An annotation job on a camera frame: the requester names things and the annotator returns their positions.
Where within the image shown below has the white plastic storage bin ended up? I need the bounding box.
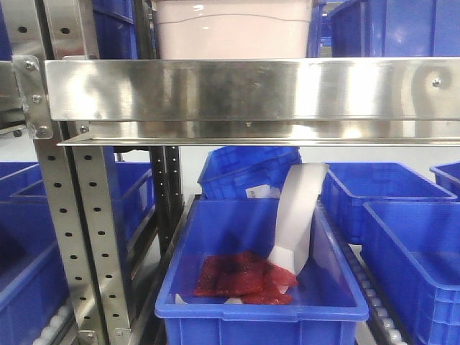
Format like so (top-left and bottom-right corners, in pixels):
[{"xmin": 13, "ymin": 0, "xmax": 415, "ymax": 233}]
[{"xmin": 152, "ymin": 1, "xmax": 316, "ymax": 60}]

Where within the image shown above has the tilted blue bin behind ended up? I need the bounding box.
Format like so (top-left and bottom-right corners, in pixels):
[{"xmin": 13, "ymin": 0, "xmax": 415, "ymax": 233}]
[{"xmin": 198, "ymin": 146, "xmax": 302, "ymax": 200}]

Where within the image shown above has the left rear blue bin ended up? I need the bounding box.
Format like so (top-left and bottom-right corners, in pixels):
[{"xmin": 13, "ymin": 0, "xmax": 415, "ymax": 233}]
[{"xmin": 1, "ymin": 161, "xmax": 155, "ymax": 240}]

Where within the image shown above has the right rear blue bin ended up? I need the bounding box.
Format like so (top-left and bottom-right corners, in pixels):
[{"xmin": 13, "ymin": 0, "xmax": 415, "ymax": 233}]
[{"xmin": 321, "ymin": 162, "xmax": 458, "ymax": 244}]

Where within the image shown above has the perforated steel shelf upright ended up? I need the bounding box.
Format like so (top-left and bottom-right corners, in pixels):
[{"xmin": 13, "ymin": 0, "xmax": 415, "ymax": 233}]
[{"xmin": 1, "ymin": 1, "xmax": 136, "ymax": 344}]

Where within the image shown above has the front centre blue bin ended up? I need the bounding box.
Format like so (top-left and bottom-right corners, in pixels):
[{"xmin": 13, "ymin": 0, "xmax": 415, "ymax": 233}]
[{"xmin": 155, "ymin": 199, "xmax": 369, "ymax": 344}]

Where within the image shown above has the steel shelf front beam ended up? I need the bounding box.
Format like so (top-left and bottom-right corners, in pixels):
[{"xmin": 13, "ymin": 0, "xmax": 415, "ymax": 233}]
[{"xmin": 45, "ymin": 57, "xmax": 459, "ymax": 147}]

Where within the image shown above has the upper right blue bin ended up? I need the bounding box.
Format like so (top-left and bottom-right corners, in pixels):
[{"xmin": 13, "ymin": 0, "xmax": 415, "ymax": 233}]
[{"xmin": 307, "ymin": 1, "xmax": 459, "ymax": 58}]

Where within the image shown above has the upper left blue bin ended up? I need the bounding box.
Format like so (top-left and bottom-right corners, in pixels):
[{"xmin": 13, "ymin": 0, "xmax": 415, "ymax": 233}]
[{"xmin": 92, "ymin": 0, "xmax": 138, "ymax": 60}]

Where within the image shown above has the right front blue bin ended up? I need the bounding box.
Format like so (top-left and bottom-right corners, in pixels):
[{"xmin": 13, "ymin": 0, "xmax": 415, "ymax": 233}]
[{"xmin": 362, "ymin": 202, "xmax": 459, "ymax": 344}]

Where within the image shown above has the far right blue bin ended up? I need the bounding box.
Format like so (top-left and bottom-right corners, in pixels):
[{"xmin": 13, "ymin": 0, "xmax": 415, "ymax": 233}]
[{"xmin": 430, "ymin": 161, "xmax": 460, "ymax": 197}]

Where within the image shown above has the left front blue bin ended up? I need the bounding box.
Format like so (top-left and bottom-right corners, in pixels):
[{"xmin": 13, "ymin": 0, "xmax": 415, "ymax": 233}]
[{"xmin": 1, "ymin": 203, "xmax": 68, "ymax": 344}]

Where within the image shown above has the white plastic sheet roll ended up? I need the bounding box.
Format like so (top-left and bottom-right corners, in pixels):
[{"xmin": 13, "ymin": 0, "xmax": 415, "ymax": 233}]
[{"xmin": 268, "ymin": 162, "xmax": 328, "ymax": 275}]

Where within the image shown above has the red mesh bag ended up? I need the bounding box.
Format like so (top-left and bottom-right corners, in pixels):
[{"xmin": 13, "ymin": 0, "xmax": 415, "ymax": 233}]
[{"xmin": 194, "ymin": 251, "xmax": 298, "ymax": 305}]

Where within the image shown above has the roller conveyor track right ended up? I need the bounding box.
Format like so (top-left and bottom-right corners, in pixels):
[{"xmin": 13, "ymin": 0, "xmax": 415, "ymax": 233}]
[{"xmin": 318, "ymin": 203, "xmax": 412, "ymax": 344}]

